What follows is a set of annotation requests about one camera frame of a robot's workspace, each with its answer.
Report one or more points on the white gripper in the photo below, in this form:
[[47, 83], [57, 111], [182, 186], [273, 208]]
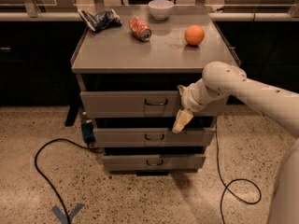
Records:
[[188, 99]]

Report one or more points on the grey top drawer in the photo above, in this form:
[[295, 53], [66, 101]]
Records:
[[131, 104]]

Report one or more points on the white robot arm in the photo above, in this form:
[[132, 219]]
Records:
[[220, 80]]

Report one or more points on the grey metal drawer cabinet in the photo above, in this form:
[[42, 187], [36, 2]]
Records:
[[115, 60]]

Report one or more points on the grey middle drawer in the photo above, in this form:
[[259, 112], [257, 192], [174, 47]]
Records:
[[153, 137]]

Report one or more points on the orange fruit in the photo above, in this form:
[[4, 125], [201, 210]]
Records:
[[194, 35]]

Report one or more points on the crushed orange soda can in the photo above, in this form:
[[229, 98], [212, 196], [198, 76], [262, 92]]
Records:
[[140, 29]]

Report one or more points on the white ceramic bowl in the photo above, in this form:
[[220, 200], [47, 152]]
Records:
[[160, 9]]

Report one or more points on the blue power adapter box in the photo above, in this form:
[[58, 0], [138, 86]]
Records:
[[87, 132]]

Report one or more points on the blue crumpled chip bag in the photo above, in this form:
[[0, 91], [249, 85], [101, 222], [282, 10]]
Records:
[[102, 20]]

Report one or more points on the blue floor tape mark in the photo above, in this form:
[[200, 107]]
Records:
[[66, 218]]

